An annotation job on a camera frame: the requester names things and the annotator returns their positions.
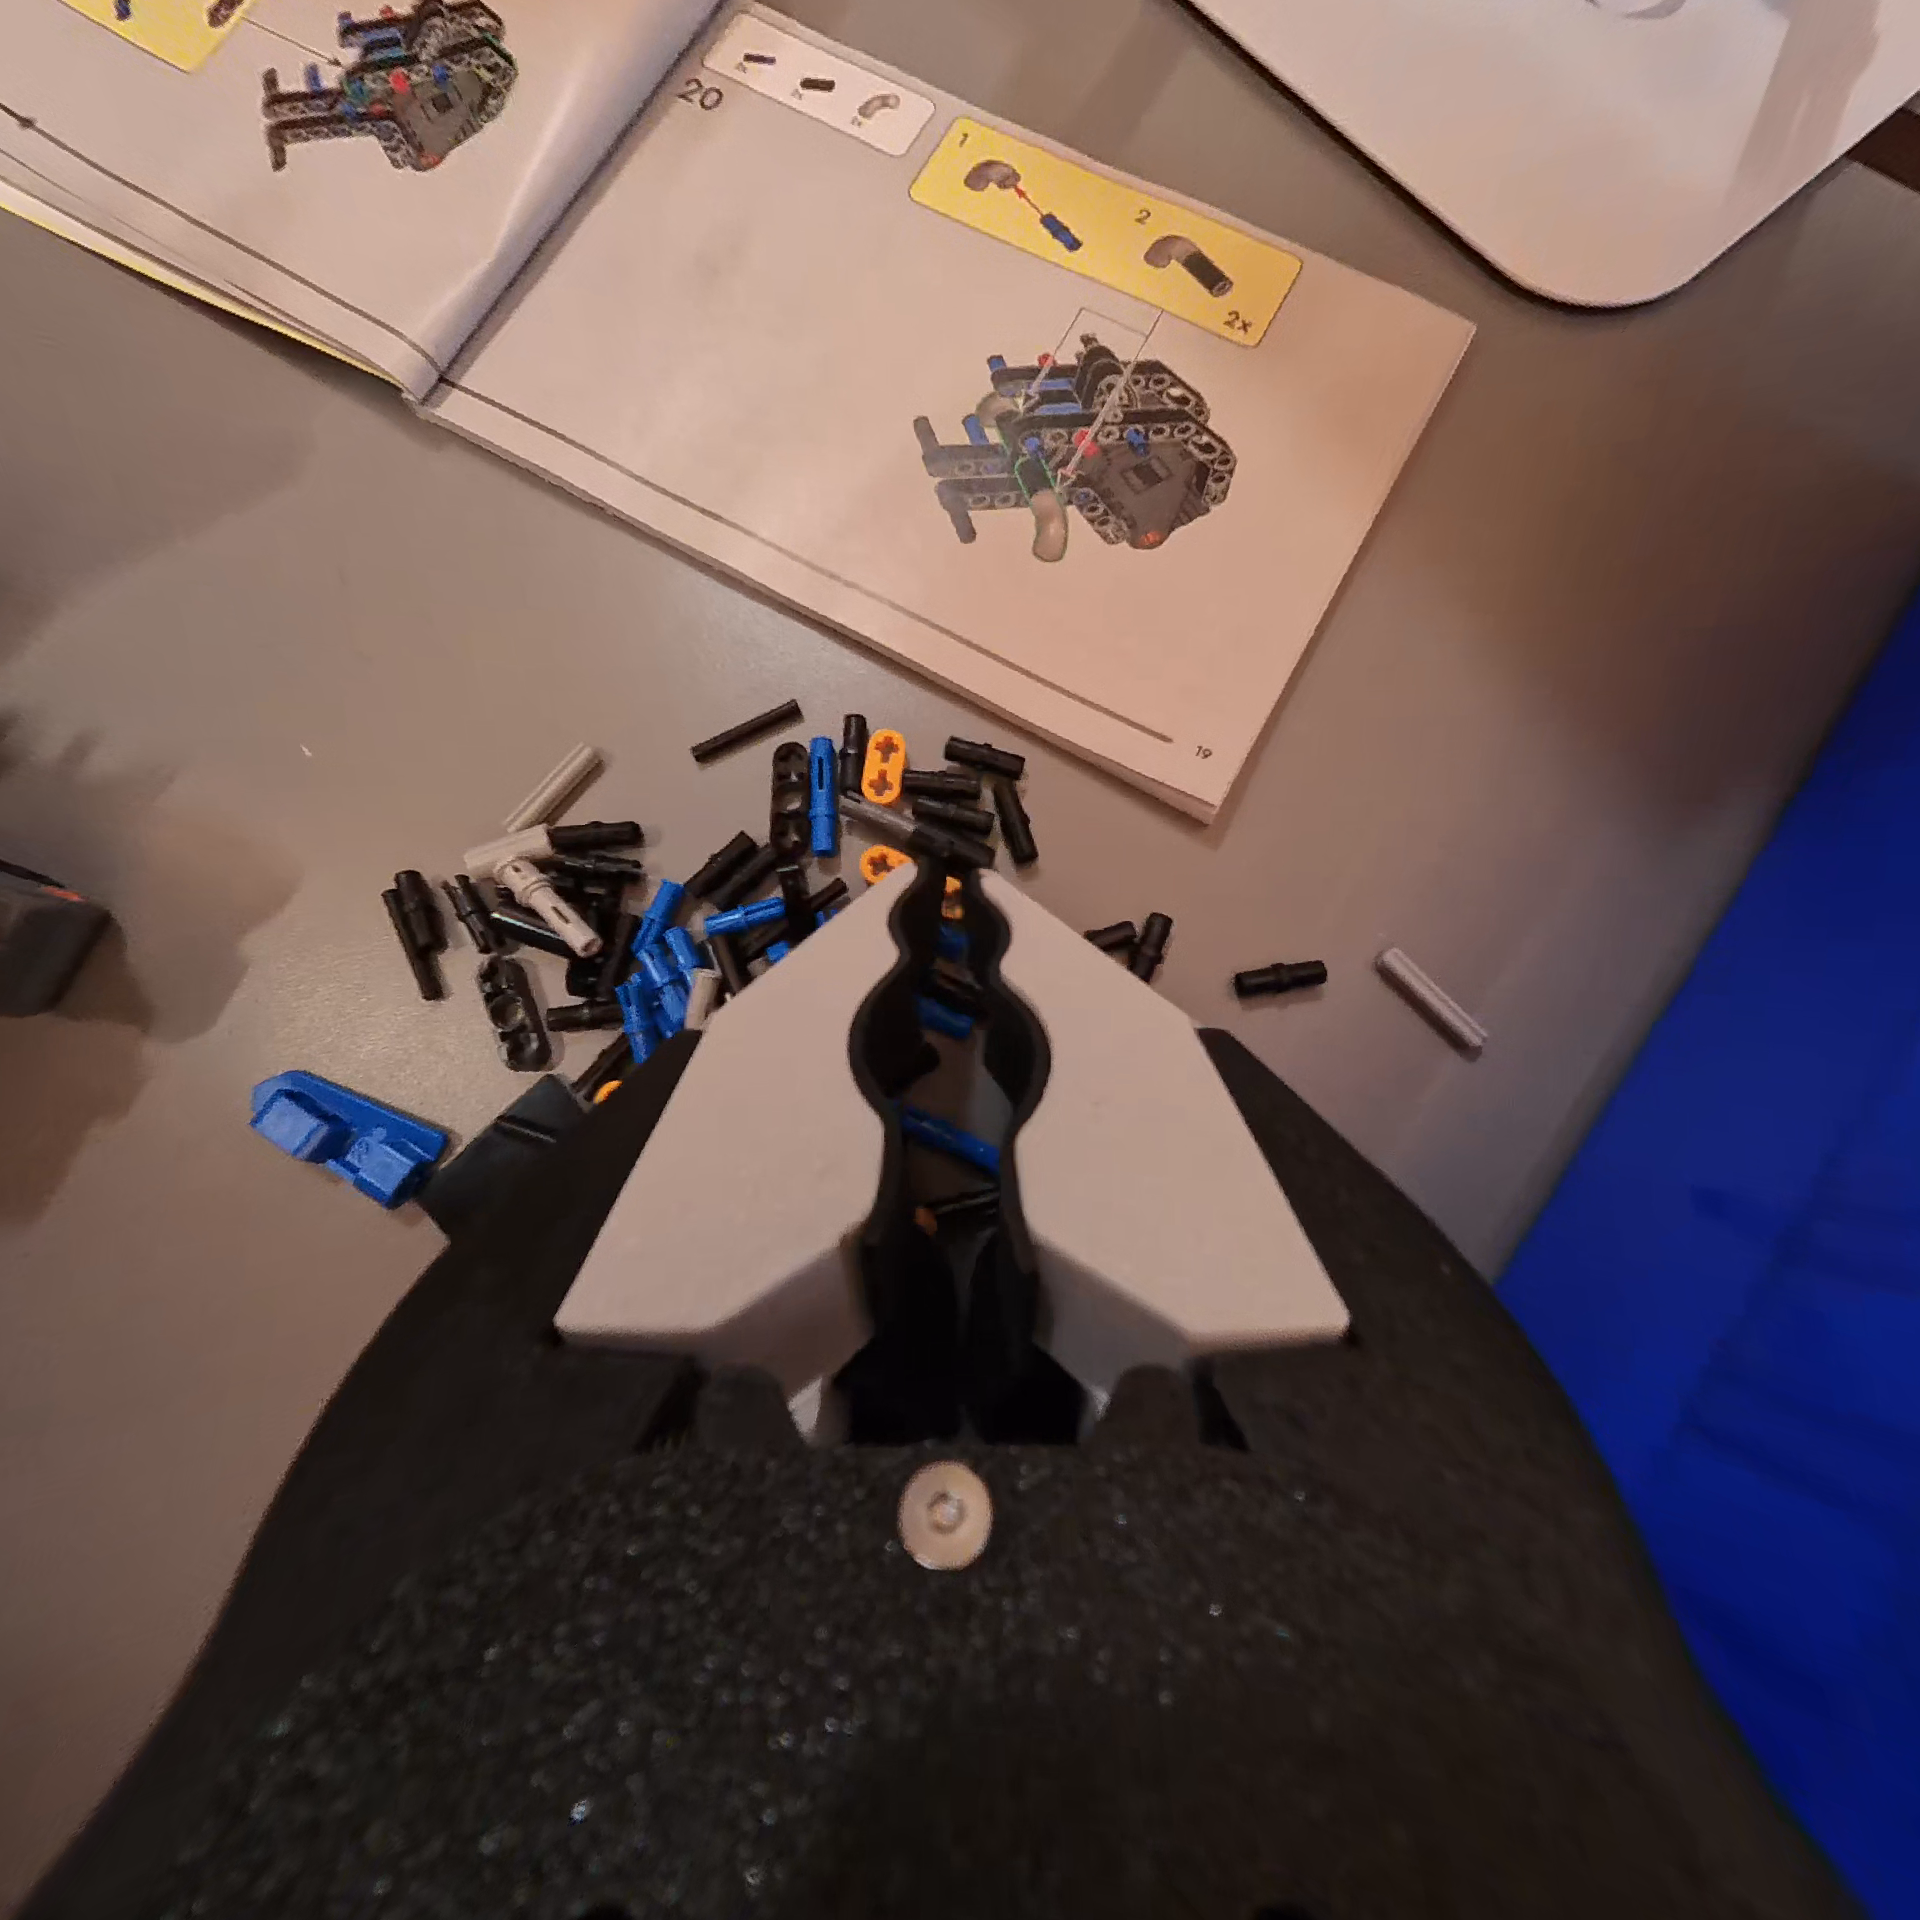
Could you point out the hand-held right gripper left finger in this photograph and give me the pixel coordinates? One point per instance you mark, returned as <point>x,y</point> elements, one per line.
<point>720,1184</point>

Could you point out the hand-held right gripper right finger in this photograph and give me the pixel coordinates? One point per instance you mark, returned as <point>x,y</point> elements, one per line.
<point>1171,1200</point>

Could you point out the pile of small lego pins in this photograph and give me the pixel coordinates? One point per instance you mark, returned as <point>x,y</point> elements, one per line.
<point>601,885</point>

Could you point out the single black lego connector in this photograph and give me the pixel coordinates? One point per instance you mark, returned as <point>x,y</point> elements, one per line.
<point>960,849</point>

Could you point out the orange lego link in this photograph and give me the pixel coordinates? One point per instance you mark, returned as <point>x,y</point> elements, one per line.
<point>887,765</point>

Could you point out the short black lego beam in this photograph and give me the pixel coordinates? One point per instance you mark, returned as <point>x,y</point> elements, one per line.
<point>514,1013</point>

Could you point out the grey lego axle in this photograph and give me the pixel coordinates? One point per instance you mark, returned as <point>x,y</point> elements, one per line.
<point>1432,998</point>
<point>553,789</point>

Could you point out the white lego connector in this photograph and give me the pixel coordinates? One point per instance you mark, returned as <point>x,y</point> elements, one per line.
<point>540,893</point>

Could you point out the blue lego panel piece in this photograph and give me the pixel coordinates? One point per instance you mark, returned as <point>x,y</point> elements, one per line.
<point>338,1133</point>

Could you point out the long black lego axle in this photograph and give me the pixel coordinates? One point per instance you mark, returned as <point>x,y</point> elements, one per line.
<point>746,730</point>

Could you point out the partly built lego model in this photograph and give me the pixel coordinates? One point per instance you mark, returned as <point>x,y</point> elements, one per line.
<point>44,939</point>

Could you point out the lego instruction booklet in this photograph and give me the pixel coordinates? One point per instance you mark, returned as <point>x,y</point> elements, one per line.
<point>751,374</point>

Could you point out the blue mat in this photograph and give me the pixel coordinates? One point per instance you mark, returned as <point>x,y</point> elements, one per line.
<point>1771,1274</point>

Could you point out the white rounded board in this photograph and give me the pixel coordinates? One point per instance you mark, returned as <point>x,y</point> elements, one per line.
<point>1574,135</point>

